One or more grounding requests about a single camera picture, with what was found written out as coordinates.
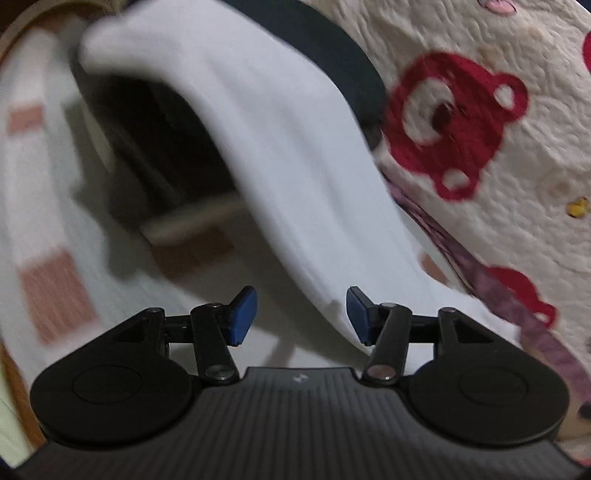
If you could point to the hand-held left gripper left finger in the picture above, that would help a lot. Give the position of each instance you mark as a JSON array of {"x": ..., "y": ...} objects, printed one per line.
[{"x": 244, "y": 318}]

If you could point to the white T-shirt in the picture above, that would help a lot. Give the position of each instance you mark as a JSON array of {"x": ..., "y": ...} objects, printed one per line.
[{"x": 286, "y": 161}]

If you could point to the purple ruffled bed skirt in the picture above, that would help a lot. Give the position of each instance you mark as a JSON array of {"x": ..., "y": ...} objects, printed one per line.
[{"x": 508, "y": 304}]

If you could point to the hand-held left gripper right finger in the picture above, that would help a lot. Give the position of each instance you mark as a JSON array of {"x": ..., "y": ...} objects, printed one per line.
[{"x": 358, "y": 318}]

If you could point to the checked cartoon rug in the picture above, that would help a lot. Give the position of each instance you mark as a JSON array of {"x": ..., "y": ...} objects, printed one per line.
[{"x": 46, "y": 254}]

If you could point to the cream bear-print quilt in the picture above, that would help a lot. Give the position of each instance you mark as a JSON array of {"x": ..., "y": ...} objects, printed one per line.
[{"x": 508, "y": 161}]

